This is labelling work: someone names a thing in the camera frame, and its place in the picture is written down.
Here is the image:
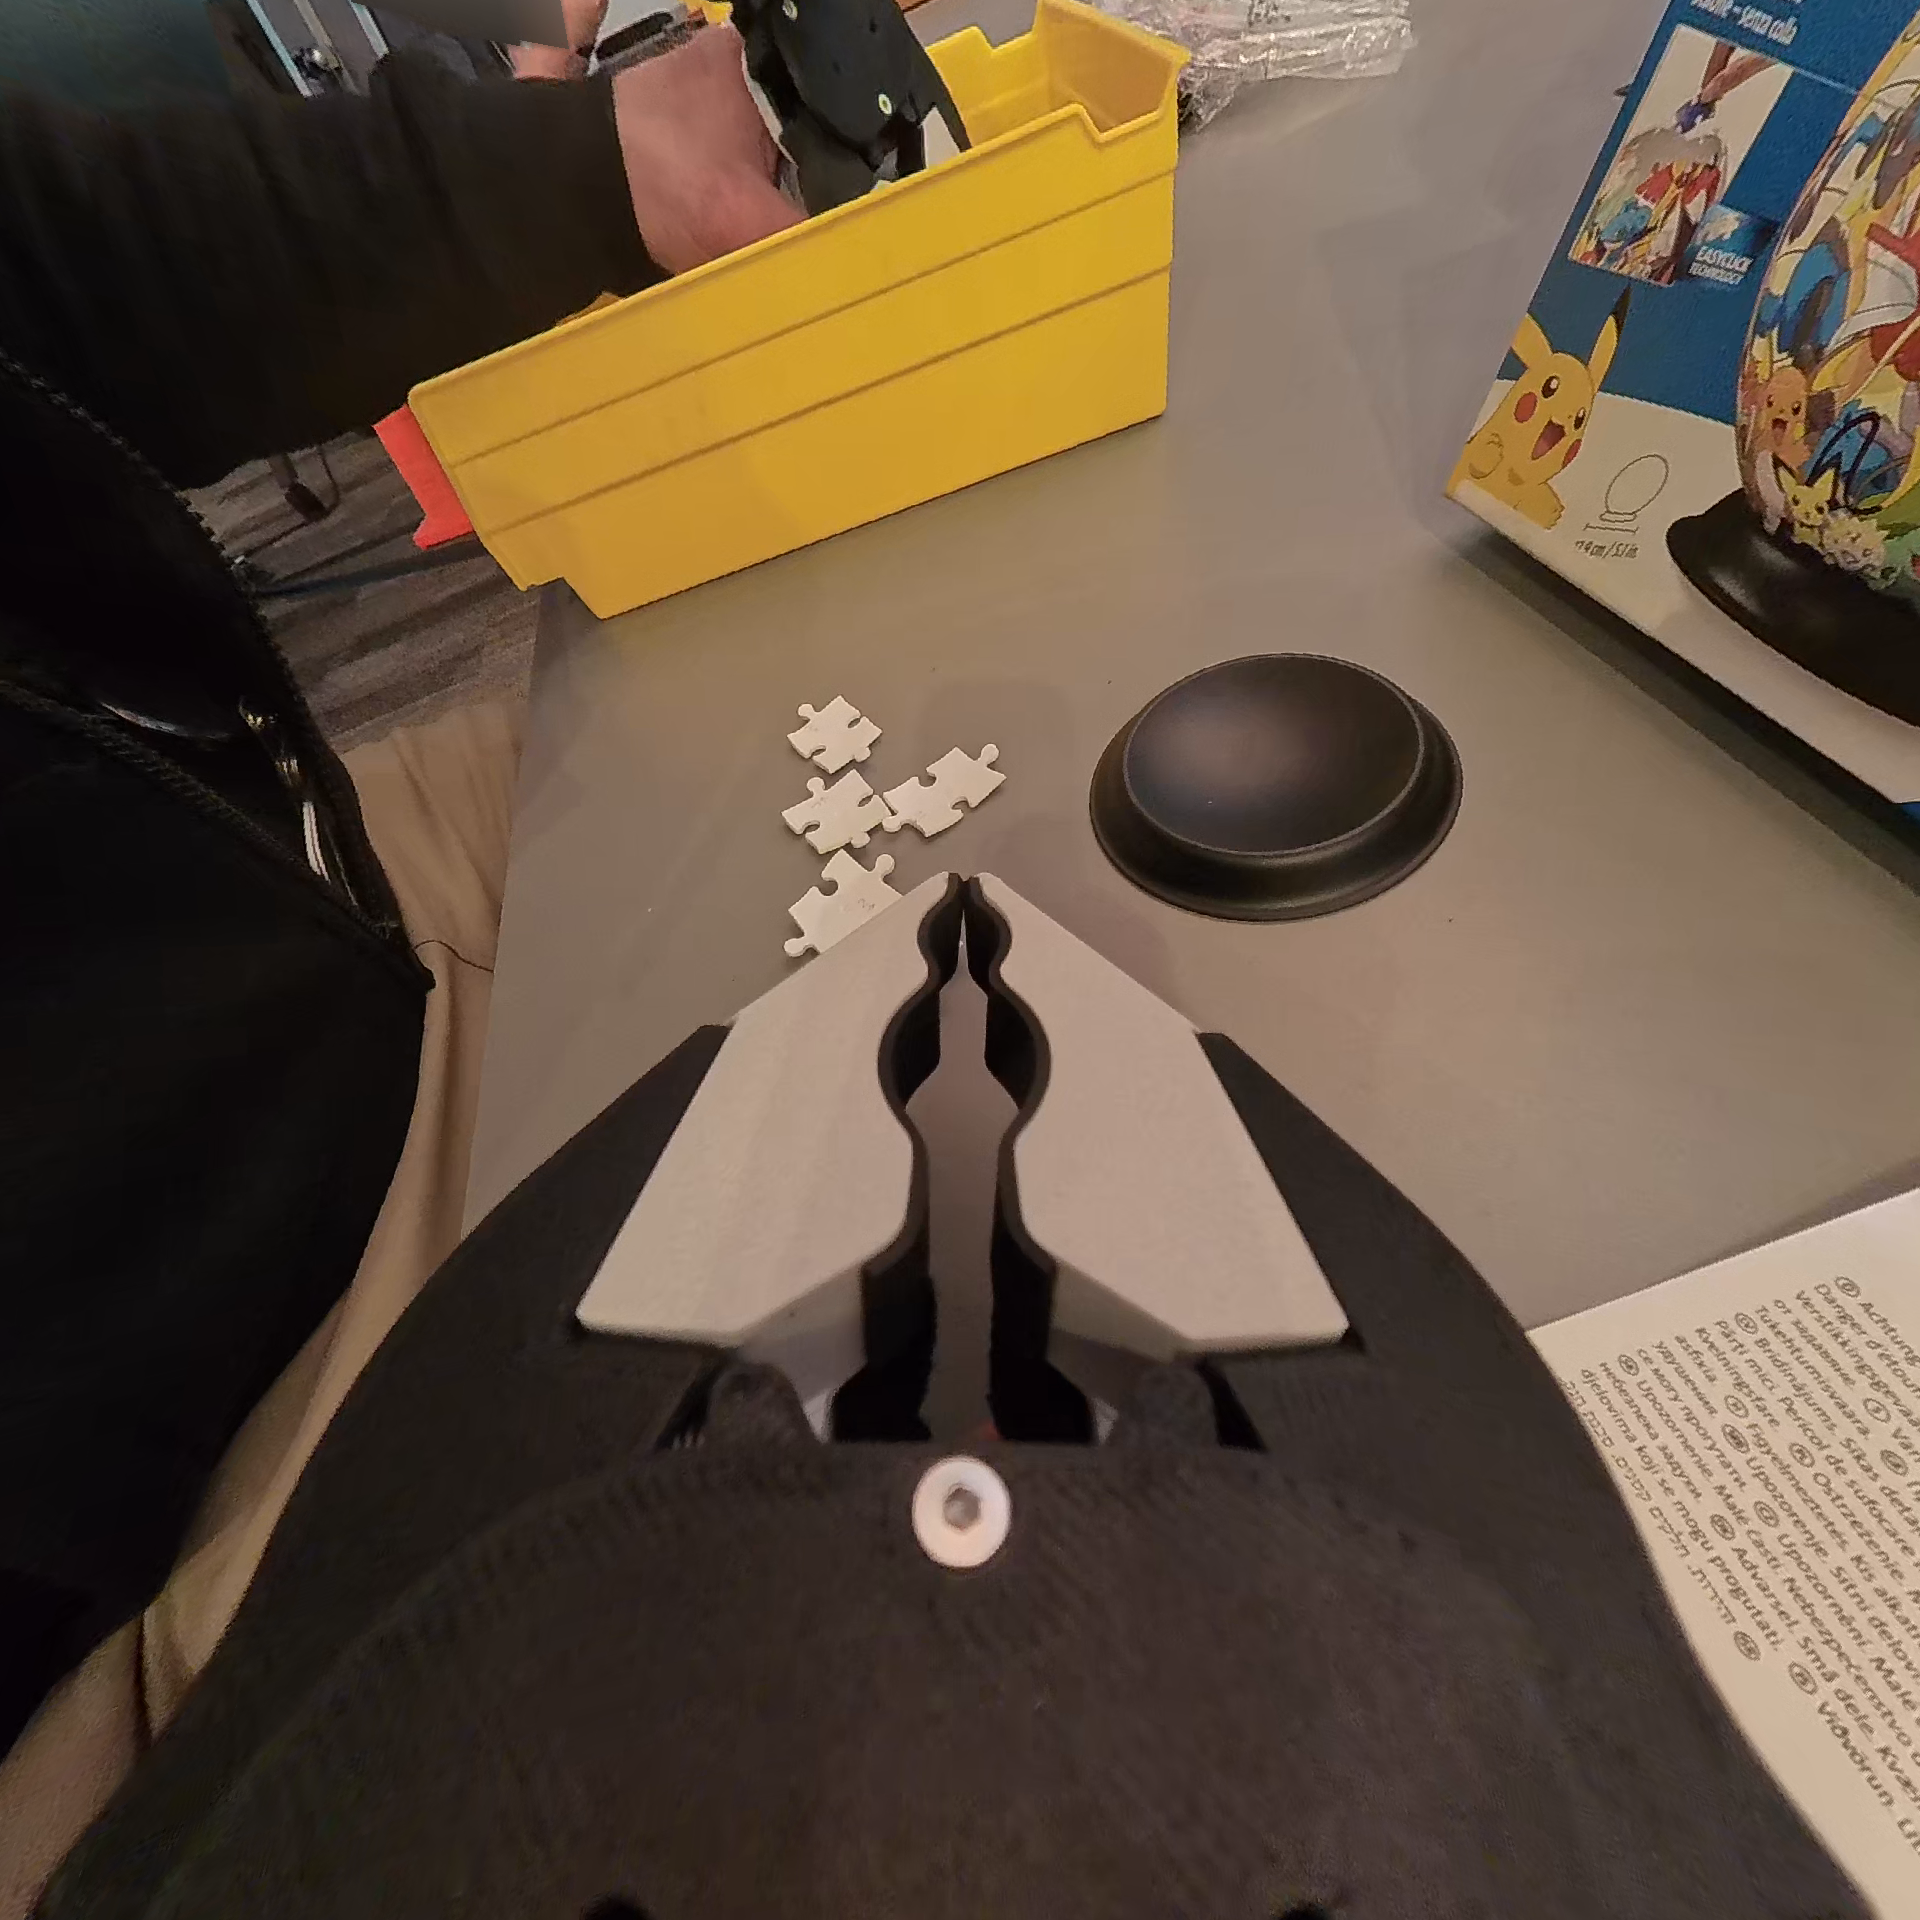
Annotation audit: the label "person's left forearm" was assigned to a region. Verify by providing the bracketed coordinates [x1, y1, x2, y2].
[0, 46, 672, 493]

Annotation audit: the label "person's beige trousers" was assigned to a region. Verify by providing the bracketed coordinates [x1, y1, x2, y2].
[0, 698, 531, 1817]

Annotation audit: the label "clear plastic bag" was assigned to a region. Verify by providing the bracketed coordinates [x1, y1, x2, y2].
[1105, 0, 1421, 133]

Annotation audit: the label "colourful puzzle box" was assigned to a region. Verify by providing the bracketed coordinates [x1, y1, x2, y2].
[1441, 0, 1920, 825]

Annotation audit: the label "single white puzzle piece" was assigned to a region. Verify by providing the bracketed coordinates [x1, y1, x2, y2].
[780, 769, 899, 855]
[787, 693, 884, 778]

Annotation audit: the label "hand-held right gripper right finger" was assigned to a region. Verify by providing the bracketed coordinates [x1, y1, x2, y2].
[967, 873, 1356, 1443]

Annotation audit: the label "white printed leaflet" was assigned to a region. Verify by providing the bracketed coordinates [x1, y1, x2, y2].
[1524, 1191, 1920, 1920]

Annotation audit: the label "yellow plastic bin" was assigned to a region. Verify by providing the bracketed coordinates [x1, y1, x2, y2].
[406, 0, 1196, 622]

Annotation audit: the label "person's black jacket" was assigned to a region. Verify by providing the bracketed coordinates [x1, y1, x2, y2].
[0, 352, 441, 1749]

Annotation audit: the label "black round puzzle stand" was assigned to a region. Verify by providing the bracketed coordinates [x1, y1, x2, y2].
[1088, 651, 1465, 925]

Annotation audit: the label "orange traffic cone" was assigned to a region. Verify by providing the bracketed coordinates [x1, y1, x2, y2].
[372, 403, 477, 553]

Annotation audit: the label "joined white puzzle pieces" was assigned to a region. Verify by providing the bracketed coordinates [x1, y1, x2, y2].
[879, 742, 1008, 842]
[781, 849, 911, 960]

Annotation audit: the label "person's left hand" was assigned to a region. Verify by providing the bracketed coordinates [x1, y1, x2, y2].
[608, 24, 815, 278]

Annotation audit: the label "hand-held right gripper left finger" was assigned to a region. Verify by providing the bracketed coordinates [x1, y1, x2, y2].
[574, 873, 963, 1443]

